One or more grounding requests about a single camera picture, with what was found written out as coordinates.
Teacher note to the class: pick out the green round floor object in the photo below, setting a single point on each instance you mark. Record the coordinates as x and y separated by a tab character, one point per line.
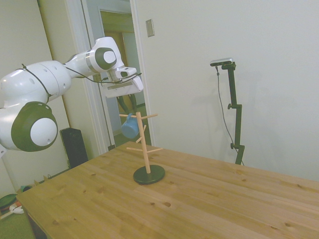
7	201

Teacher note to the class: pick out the wooden mug tree black base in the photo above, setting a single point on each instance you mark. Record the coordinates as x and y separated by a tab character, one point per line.
147	159

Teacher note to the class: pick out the black camera stand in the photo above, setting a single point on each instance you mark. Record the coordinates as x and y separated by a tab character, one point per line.
236	119

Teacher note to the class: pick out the black box speaker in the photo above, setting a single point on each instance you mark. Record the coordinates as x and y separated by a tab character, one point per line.
73	149

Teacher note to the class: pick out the grey wall switch plate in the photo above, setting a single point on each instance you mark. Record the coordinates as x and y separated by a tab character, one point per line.
150	28

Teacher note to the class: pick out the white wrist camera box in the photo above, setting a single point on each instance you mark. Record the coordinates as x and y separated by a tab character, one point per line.
124	73

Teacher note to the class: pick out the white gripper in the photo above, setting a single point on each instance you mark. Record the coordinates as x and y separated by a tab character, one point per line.
122	88

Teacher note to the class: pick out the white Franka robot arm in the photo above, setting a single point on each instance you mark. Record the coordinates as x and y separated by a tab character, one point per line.
37	84

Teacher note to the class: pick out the blue enamel mug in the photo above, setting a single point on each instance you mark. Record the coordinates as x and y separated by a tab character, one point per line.
129	128

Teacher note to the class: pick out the white floor object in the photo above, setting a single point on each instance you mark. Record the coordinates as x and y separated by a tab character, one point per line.
17	209

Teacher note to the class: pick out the white door with knob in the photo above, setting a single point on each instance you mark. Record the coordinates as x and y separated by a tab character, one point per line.
62	32

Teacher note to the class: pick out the silver exterior camera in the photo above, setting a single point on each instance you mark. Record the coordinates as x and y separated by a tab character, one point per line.
221	61

